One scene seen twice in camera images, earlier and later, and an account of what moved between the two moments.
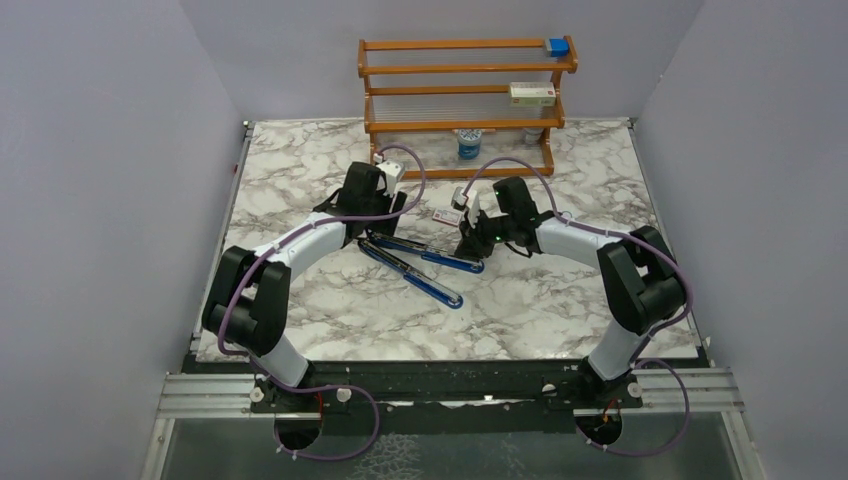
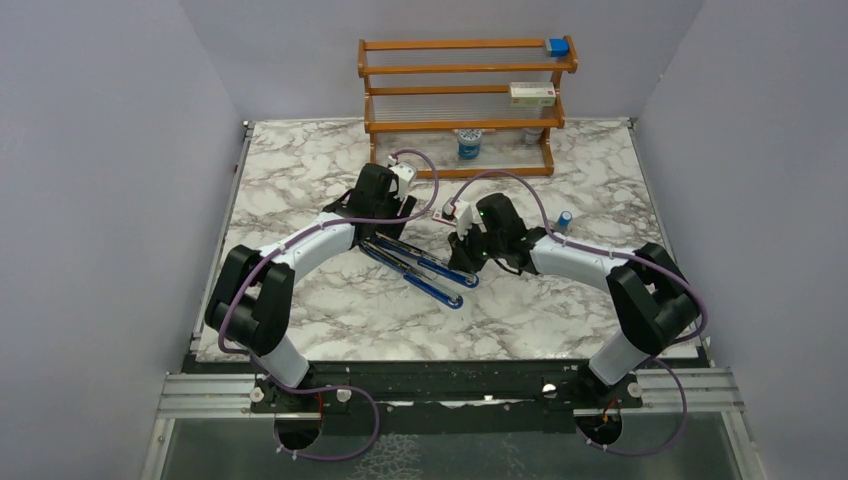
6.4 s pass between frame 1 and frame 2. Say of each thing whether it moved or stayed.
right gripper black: moved
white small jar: stayed
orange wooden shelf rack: stayed
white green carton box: stayed
